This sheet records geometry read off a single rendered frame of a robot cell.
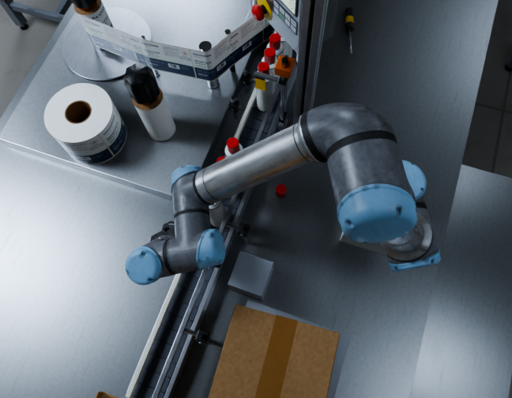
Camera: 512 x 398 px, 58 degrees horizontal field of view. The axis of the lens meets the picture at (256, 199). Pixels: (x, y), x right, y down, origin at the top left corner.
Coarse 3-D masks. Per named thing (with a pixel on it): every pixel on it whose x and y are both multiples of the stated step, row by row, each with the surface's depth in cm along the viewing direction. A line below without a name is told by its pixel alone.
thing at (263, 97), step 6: (258, 66) 131; (264, 66) 131; (264, 72) 131; (270, 72) 135; (270, 84) 137; (258, 90) 139; (270, 90) 140; (258, 96) 142; (264, 96) 141; (270, 96) 143; (258, 102) 146; (264, 102) 144; (258, 108) 149; (264, 108) 147
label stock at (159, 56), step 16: (224, 32) 139; (240, 32) 142; (256, 32) 148; (144, 48) 143; (160, 48) 141; (176, 48) 138; (224, 48) 142; (240, 48) 148; (160, 64) 149; (176, 64) 146; (192, 64) 144; (208, 64) 142; (224, 64) 148; (208, 80) 150
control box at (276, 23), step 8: (264, 0) 106; (272, 0) 103; (336, 0) 98; (272, 8) 105; (328, 8) 99; (336, 8) 101; (264, 16) 110; (272, 16) 107; (328, 16) 101; (272, 24) 110; (280, 24) 106; (328, 24) 104; (280, 32) 108; (288, 32) 105; (328, 32) 107; (288, 40) 107; (296, 40) 104; (296, 48) 106
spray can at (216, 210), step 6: (216, 204) 121; (222, 204) 125; (210, 210) 122; (216, 210) 123; (222, 210) 127; (210, 216) 128; (216, 216) 127; (222, 216) 130; (210, 222) 134; (216, 222) 131
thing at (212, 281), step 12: (288, 84) 153; (240, 120) 149; (276, 120) 149; (240, 204) 139; (240, 216) 140; (228, 240) 135; (216, 276) 133; (204, 300) 129; (204, 312) 131; (192, 324) 127; (192, 336) 126; (180, 360) 123; (180, 372) 126; (168, 396) 120
